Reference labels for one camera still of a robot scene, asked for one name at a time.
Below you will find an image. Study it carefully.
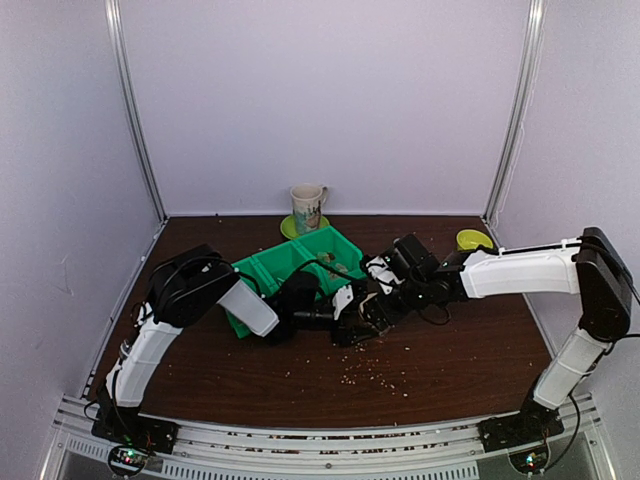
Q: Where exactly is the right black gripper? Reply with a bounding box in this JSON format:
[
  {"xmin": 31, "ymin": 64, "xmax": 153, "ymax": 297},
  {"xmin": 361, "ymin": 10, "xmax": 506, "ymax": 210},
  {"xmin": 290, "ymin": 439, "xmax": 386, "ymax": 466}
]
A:
[{"xmin": 362, "ymin": 278, "xmax": 429, "ymax": 333}]

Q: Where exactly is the green candy bin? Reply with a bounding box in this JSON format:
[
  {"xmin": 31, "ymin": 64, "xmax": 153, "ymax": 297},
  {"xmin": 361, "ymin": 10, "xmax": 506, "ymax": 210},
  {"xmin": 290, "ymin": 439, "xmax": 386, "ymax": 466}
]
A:
[
  {"xmin": 233, "ymin": 242, "xmax": 311, "ymax": 297},
  {"xmin": 226, "ymin": 311, "xmax": 252, "ymax": 339},
  {"xmin": 292, "ymin": 227, "xmax": 365, "ymax": 295}
]

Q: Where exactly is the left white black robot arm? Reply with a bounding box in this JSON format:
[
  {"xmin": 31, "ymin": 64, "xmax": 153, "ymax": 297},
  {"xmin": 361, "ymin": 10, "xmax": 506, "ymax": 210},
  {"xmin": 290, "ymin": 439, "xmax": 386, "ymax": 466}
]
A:
[{"xmin": 95, "ymin": 244, "xmax": 368, "ymax": 444}]

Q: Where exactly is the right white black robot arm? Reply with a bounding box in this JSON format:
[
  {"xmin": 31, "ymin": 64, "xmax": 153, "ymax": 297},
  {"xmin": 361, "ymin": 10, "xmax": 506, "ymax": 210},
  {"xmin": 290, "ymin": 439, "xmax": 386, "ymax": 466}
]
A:
[{"xmin": 359, "ymin": 227, "xmax": 638, "ymax": 442}]

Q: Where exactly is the green saucer plate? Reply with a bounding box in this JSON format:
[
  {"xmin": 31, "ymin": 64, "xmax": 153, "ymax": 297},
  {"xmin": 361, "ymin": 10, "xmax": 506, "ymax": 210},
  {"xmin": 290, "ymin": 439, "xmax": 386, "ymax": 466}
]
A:
[{"xmin": 280, "ymin": 214, "xmax": 330, "ymax": 240}]

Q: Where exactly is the lime green bowl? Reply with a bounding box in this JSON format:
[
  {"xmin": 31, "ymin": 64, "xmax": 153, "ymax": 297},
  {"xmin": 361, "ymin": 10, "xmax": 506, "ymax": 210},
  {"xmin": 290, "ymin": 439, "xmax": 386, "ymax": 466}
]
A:
[{"xmin": 456, "ymin": 229, "xmax": 495, "ymax": 252}]

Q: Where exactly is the patterned ceramic mug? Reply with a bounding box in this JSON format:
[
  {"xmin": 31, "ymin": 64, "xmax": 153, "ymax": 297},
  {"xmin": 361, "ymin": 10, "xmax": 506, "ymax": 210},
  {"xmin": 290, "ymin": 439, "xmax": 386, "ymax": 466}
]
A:
[{"xmin": 290, "ymin": 184, "xmax": 328, "ymax": 235}]

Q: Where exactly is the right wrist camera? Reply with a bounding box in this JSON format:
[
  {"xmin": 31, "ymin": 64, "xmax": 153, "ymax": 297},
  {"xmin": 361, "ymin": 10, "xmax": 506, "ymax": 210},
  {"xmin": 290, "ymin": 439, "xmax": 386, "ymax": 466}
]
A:
[{"xmin": 362, "ymin": 256, "xmax": 402, "ymax": 295}]

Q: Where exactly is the front aluminium rail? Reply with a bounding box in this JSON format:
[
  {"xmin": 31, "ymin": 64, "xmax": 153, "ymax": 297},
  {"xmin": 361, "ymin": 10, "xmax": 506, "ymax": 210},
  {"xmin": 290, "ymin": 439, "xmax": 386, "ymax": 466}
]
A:
[{"xmin": 36, "ymin": 395, "xmax": 620, "ymax": 479}]

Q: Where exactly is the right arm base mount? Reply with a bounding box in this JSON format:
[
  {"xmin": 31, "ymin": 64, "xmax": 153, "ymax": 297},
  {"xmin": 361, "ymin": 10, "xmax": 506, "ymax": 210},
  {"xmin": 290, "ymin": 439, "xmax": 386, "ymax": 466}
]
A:
[{"xmin": 477, "ymin": 412, "xmax": 565, "ymax": 453}]

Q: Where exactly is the right aluminium frame post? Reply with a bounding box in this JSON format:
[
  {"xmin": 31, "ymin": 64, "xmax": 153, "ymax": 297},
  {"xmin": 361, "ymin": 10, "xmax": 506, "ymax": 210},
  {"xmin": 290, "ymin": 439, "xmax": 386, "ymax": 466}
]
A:
[{"xmin": 483, "ymin": 0, "xmax": 547, "ymax": 228}]

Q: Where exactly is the aluminium frame post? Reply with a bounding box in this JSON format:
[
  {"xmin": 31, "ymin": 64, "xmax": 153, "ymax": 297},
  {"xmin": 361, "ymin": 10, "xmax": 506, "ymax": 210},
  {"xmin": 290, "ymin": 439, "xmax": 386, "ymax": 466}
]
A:
[
  {"xmin": 483, "ymin": 0, "xmax": 547, "ymax": 228},
  {"xmin": 104, "ymin": 0, "xmax": 168, "ymax": 223}
]

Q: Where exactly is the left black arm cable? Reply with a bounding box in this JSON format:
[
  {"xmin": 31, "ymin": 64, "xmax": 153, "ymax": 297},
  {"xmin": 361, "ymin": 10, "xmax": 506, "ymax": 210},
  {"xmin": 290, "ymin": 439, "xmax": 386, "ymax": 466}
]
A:
[{"xmin": 129, "ymin": 255, "xmax": 361, "ymax": 331}]

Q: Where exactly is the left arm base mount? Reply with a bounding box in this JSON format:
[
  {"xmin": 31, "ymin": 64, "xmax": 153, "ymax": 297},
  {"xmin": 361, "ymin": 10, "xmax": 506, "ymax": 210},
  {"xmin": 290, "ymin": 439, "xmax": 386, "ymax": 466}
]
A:
[{"xmin": 91, "ymin": 411, "xmax": 179, "ymax": 454}]

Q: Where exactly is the left aluminium frame post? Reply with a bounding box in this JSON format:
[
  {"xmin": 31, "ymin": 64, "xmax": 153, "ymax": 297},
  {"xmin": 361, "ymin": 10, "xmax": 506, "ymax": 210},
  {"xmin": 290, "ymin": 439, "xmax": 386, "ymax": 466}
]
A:
[{"xmin": 104, "ymin": 0, "xmax": 168, "ymax": 223}]

